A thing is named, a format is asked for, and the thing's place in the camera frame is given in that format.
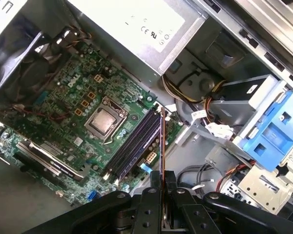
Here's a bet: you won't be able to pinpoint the grey metal drive cage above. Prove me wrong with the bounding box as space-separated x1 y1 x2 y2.
175 73 293 217

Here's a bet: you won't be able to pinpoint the yellow power wires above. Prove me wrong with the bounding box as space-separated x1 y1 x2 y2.
162 74 227 115

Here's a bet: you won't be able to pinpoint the orange red wires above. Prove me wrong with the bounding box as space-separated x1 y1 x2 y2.
216 163 253 193

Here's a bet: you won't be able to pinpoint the blue drive bay latch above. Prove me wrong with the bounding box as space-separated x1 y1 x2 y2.
235 90 293 171

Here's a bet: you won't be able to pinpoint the black RAM slot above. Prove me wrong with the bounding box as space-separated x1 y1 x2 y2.
117 114 162 181

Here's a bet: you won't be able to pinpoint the white wire connector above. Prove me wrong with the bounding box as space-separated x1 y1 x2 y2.
206 121 235 141

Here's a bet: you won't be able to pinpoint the black graphics card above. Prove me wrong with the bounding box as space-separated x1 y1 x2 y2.
14 138 86 183

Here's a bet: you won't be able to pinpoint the CPU socket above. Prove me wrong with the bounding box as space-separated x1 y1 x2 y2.
84 96 129 142

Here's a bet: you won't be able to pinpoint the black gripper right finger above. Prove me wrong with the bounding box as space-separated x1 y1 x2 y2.
165 171 293 234

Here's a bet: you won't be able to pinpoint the grey power supply unit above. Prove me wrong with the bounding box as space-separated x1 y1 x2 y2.
63 0 209 85

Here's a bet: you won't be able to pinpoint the metal locking lever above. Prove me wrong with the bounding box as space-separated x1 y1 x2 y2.
101 114 129 146

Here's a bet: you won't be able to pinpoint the silver CPU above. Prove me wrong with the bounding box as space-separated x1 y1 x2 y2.
91 108 122 137

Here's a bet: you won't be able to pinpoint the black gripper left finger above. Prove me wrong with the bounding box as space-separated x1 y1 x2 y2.
21 171 165 234

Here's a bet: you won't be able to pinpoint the green motherboard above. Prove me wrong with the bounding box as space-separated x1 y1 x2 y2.
0 40 186 203

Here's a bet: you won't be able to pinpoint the RAM stick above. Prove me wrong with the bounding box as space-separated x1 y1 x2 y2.
160 106 167 229

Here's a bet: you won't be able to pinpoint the black case fan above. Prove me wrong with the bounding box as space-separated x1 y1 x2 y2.
0 24 73 103

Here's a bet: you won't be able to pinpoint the black PC case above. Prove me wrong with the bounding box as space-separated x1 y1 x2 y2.
0 0 293 234

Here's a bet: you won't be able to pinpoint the metal slat table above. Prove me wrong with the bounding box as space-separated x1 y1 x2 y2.
230 0 293 49

